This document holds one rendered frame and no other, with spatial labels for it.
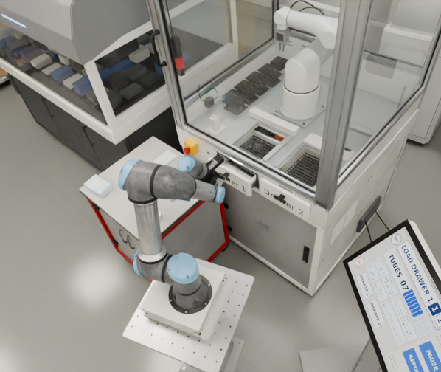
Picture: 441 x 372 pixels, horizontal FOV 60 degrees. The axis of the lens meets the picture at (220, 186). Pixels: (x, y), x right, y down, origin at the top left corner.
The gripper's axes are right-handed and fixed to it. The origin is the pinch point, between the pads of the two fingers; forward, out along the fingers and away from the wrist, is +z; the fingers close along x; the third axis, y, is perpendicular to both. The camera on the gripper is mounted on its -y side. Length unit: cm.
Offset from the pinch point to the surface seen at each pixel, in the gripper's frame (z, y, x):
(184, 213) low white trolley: 1.2, 27.6, -10.0
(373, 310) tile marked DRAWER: -19, 12, 92
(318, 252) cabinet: 35, 10, 54
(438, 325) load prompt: -30, 4, 110
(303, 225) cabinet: 23.8, 1.3, 42.3
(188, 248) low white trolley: 26, 49, -12
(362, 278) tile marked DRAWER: -14, 5, 83
